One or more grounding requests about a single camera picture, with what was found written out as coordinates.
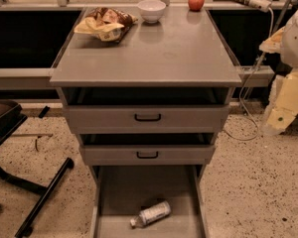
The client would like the grey top drawer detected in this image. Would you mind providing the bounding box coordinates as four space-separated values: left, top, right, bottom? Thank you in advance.
64 105 228 134

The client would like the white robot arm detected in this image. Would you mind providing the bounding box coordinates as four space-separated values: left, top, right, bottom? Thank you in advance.
259 10 298 136

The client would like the black top drawer handle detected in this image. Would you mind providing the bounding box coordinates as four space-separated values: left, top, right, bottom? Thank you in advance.
134 113 162 122

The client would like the grey open bottom drawer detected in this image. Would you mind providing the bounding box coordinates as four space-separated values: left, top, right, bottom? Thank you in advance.
90 166 210 238

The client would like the brown chip bag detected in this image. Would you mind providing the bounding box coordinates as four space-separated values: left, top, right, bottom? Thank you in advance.
74 7 138 42

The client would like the clear plastic water bottle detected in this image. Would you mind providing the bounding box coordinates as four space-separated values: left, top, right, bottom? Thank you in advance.
130 201 171 228

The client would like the red apple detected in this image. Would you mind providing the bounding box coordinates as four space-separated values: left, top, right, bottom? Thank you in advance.
188 0 205 11

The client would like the grey middle drawer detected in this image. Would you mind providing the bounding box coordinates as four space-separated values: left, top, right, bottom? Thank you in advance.
79 145 215 166

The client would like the grey drawer cabinet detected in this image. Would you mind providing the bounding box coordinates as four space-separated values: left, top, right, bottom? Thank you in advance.
49 5 243 238

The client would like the black middle drawer handle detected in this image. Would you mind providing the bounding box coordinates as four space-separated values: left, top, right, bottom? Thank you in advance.
136 152 159 160

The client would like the white cable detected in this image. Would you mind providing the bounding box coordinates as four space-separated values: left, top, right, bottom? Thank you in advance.
222 7 276 142

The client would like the black drawer handle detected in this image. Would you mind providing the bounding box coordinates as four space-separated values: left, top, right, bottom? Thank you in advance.
136 152 159 160
134 113 162 122

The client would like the white ceramic bowl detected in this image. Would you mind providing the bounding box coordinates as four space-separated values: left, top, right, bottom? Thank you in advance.
137 0 166 23

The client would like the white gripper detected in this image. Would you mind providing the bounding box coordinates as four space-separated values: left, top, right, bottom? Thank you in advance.
259 27 298 136

